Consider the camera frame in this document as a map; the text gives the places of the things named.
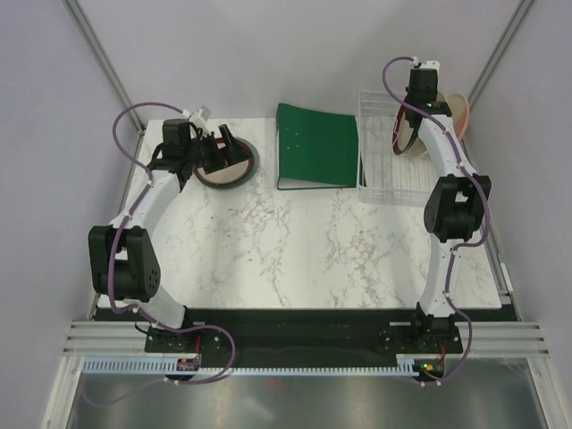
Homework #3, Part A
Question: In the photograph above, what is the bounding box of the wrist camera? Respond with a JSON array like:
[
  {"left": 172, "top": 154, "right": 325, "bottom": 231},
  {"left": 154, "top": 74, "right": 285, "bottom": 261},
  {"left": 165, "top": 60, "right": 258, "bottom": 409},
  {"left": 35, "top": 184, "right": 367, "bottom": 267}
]
[
  {"left": 185, "top": 106, "right": 211, "bottom": 134},
  {"left": 411, "top": 56, "right": 441, "bottom": 72}
]

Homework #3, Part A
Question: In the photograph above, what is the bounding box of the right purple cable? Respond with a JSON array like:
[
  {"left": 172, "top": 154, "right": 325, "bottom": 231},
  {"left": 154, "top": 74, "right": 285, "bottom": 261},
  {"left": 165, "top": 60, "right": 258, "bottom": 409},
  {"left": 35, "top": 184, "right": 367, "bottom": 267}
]
[{"left": 382, "top": 55, "right": 492, "bottom": 386}]

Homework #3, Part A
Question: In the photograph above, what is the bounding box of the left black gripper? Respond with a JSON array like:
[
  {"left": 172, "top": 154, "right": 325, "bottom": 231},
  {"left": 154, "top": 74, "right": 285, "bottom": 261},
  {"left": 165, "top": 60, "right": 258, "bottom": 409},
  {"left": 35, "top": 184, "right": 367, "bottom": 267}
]
[{"left": 184, "top": 125, "right": 251, "bottom": 175}]

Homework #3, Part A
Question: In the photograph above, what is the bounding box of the pink and cream plate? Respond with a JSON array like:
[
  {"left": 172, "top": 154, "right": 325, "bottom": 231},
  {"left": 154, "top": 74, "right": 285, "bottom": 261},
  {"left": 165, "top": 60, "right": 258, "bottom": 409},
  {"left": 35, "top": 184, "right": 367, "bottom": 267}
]
[{"left": 446, "top": 93, "right": 470, "bottom": 140}]

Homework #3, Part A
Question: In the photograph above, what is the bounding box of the green ring binder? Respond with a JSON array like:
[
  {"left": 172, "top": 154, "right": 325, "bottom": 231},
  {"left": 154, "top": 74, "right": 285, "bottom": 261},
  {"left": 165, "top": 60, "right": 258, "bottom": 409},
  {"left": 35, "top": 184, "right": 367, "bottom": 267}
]
[{"left": 276, "top": 103, "right": 358, "bottom": 190}]

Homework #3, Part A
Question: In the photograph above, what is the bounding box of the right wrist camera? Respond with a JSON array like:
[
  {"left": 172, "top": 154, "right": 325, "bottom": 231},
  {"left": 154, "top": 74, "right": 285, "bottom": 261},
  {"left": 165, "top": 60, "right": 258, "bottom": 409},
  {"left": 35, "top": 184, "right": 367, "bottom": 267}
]
[{"left": 411, "top": 56, "right": 441, "bottom": 72}]

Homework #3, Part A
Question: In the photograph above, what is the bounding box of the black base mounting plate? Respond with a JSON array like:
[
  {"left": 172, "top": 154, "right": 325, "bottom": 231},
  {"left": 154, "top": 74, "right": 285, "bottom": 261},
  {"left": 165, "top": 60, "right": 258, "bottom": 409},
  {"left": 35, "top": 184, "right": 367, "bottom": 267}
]
[{"left": 143, "top": 307, "right": 466, "bottom": 358}]

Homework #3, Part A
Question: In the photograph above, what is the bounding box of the dark rimmed beige plate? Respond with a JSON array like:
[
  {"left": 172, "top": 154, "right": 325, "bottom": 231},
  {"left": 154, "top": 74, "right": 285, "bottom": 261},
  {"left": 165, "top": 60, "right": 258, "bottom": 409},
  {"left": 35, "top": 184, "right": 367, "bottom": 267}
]
[{"left": 391, "top": 105, "right": 418, "bottom": 156}]

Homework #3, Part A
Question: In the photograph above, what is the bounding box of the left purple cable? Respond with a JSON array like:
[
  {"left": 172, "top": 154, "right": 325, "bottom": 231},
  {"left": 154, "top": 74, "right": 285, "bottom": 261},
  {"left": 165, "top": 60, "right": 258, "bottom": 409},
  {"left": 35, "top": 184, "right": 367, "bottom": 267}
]
[{"left": 82, "top": 101, "right": 239, "bottom": 407}]

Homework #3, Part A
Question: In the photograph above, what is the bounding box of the red rimmed cream plate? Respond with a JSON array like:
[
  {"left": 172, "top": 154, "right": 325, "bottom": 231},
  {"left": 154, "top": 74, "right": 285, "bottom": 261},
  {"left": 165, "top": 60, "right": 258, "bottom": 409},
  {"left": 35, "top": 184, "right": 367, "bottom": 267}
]
[{"left": 194, "top": 162, "right": 251, "bottom": 189}]

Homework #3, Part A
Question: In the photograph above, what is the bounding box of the left aluminium corner post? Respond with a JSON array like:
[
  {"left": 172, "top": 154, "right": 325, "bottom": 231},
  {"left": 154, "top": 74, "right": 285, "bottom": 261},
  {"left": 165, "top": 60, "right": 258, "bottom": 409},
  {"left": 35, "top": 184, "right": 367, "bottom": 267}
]
[{"left": 62, "top": 0, "right": 133, "bottom": 108}]

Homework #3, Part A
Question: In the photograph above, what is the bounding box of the purple cable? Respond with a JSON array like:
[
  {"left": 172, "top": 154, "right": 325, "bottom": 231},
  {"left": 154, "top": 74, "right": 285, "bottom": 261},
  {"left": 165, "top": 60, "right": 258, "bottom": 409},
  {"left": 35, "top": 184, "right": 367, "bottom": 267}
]
[
  {"left": 82, "top": 101, "right": 239, "bottom": 407},
  {"left": 382, "top": 55, "right": 492, "bottom": 386}
]

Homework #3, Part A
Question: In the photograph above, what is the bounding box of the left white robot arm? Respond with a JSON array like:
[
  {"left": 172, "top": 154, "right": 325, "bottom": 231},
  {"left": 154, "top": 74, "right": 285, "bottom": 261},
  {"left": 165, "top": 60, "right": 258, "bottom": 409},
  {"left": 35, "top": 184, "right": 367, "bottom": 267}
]
[{"left": 88, "top": 119, "right": 259, "bottom": 351}]

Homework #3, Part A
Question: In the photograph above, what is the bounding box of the aluminium corner post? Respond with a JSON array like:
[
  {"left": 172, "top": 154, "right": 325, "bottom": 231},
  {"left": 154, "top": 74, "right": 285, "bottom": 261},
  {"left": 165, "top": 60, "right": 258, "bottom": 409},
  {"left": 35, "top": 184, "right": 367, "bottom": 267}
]
[
  {"left": 62, "top": 0, "right": 133, "bottom": 108},
  {"left": 468, "top": 0, "right": 537, "bottom": 105}
]

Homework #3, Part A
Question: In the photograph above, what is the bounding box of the white slotted cable duct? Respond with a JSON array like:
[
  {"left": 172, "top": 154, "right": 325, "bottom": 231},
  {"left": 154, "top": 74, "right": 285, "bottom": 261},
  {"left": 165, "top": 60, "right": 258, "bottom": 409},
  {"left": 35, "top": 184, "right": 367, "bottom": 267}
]
[{"left": 81, "top": 357, "right": 443, "bottom": 376}]

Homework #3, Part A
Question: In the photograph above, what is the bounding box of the grey-blue plate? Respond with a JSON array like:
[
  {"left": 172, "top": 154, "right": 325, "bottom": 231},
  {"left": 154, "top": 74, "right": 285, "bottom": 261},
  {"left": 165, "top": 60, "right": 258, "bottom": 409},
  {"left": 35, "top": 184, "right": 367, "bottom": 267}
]
[{"left": 241, "top": 139, "right": 260, "bottom": 184}]

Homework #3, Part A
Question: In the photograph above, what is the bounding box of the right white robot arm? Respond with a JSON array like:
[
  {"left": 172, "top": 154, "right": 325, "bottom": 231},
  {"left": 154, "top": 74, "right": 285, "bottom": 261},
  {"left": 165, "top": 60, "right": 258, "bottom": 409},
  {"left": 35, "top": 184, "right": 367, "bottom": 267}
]
[{"left": 404, "top": 62, "right": 492, "bottom": 319}]

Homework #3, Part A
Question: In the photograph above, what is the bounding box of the right aluminium corner post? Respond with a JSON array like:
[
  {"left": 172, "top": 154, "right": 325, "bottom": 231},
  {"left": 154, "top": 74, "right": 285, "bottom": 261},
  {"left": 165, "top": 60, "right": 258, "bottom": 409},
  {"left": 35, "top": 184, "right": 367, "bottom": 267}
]
[{"left": 468, "top": 0, "right": 537, "bottom": 105}]

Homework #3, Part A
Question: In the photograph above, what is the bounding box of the aluminium frame rail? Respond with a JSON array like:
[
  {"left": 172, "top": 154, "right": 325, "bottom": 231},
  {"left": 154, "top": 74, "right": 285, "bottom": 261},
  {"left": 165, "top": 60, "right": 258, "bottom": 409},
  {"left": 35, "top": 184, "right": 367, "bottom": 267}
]
[{"left": 63, "top": 321, "right": 549, "bottom": 358}]

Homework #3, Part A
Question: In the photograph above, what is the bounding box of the pale green plate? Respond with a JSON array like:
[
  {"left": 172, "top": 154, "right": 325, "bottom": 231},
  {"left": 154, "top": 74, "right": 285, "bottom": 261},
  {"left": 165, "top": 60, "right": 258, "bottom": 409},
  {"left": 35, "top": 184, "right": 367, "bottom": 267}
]
[{"left": 408, "top": 91, "right": 446, "bottom": 156}]

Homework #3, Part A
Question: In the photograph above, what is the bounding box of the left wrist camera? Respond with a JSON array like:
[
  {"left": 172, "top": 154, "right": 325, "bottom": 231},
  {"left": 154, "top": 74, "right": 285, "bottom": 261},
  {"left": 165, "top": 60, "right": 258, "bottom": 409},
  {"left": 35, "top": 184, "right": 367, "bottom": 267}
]
[{"left": 185, "top": 106, "right": 211, "bottom": 134}]

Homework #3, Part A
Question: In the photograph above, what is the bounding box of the white wire dish rack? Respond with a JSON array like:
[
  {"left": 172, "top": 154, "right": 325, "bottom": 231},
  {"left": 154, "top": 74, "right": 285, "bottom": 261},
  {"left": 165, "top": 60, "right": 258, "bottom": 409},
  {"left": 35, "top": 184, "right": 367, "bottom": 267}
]
[{"left": 357, "top": 91, "right": 437, "bottom": 207}]

